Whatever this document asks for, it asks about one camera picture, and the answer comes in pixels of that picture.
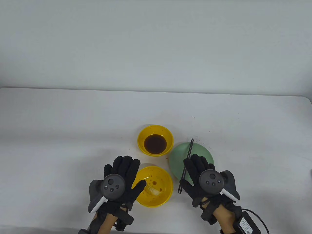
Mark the person's left hand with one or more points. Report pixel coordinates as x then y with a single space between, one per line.
131 170

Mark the person's right hand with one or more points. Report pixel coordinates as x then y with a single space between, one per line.
192 178

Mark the white dumpling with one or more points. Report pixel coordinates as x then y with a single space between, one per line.
153 189

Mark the dark soy sauce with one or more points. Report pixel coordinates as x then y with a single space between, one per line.
155 144

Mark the person's left forearm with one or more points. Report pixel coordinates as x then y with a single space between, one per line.
104 223

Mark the black left forearm box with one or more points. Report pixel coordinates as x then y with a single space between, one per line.
83 231

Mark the yellow sauce bowl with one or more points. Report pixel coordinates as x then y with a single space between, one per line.
146 131

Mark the grey right hand controller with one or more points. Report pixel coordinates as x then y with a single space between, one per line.
212 181

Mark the grey hand controller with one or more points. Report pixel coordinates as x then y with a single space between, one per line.
112 186
212 181

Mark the grey left hand controller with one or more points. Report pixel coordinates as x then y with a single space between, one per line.
112 186

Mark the green bowl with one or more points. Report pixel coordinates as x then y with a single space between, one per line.
176 158

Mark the yellow stained bowl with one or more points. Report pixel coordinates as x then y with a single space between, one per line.
160 175

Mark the black labelled box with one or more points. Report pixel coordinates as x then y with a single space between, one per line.
246 224

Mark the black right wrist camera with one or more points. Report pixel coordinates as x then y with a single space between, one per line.
208 217

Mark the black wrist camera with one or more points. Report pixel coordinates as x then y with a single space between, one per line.
208 217
124 219

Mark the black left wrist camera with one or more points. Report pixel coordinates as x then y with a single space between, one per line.
124 219

